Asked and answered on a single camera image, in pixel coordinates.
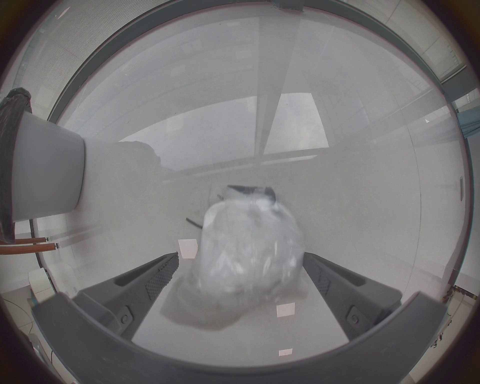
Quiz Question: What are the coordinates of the blue-green curtain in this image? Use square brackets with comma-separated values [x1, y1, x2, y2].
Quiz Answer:
[458, 109, 480, 139]

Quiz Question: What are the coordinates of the crumpled clear plastic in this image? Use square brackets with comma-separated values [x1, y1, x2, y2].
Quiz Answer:
[186, 184, 306, 321]

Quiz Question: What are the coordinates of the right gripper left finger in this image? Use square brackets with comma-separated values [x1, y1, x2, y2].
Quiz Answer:
[73, 252, 180, 340]

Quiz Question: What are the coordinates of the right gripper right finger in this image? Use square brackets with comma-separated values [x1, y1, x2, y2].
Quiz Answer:
[302, 252, 403, 342]

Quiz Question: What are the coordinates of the black plastic bag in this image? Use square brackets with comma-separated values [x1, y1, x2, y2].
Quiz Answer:
[0, 87, 32, 244]

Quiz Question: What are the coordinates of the window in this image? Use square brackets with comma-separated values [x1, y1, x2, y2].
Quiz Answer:
[4, 0, 477, 124]

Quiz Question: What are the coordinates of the white cushioned wooden chair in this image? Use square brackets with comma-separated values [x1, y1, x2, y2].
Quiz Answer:
[0, 235, 59, 256]

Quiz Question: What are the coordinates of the white trash bin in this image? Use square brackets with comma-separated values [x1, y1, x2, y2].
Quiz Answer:
[10, 110, 86, 222]

